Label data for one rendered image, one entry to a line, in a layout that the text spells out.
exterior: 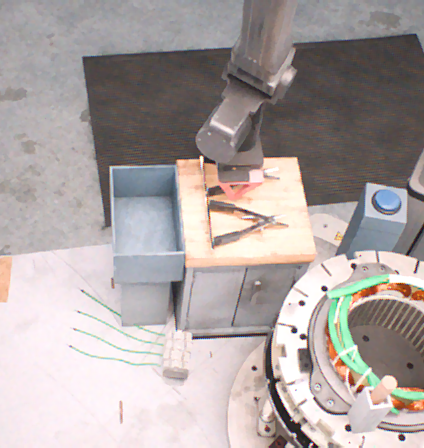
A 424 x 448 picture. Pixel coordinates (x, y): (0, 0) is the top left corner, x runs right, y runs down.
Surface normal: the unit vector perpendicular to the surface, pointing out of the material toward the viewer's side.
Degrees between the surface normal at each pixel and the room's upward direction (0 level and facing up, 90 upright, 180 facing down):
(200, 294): 90
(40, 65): 0
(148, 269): 90
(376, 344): 0
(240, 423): 0
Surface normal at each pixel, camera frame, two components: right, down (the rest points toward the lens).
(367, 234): -0.16, 0.81
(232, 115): 0.18, -0.42
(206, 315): 0.10, 0.84
